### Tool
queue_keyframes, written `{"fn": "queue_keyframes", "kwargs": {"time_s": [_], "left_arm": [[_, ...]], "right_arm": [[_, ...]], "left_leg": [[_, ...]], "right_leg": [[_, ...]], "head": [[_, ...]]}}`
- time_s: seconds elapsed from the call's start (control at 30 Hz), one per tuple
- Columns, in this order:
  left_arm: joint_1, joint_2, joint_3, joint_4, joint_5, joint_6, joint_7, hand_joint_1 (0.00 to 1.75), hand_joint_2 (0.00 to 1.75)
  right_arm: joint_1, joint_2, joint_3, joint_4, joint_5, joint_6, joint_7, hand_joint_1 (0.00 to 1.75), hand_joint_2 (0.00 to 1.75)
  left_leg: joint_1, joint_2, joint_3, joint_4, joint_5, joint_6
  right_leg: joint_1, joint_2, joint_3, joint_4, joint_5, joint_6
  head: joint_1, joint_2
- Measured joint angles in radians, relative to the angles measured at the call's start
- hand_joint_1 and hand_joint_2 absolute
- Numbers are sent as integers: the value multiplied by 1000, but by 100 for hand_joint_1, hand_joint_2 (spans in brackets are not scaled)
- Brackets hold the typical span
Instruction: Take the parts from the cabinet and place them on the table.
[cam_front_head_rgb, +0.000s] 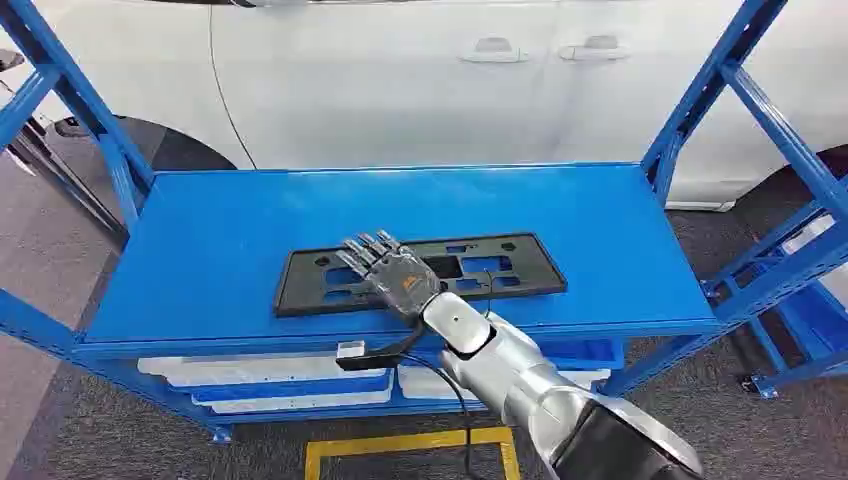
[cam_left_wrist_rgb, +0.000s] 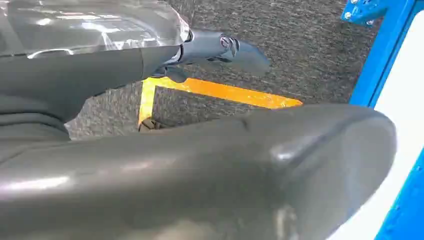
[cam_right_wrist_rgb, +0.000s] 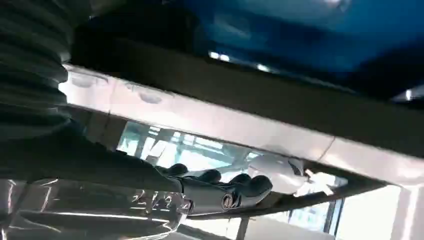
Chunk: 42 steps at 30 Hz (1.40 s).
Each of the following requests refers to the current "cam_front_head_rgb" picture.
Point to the blue metal shelf rack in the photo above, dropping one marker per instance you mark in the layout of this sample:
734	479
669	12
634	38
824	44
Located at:
232	232

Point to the pale and black wrist camera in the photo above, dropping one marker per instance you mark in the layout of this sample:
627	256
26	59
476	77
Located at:
368	361

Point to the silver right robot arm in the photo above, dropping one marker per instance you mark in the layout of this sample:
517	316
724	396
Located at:
523	378

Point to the black plastic plate with cutouts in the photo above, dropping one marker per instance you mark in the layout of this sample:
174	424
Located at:
517	265

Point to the blue plastic bin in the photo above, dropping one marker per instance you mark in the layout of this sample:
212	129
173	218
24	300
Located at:
583	352

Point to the black car wheel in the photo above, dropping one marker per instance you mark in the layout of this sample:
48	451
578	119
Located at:
166	146
815	179

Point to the white car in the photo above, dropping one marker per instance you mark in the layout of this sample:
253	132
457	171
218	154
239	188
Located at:
397	93

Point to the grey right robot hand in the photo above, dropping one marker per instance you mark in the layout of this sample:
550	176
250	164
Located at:
401	281

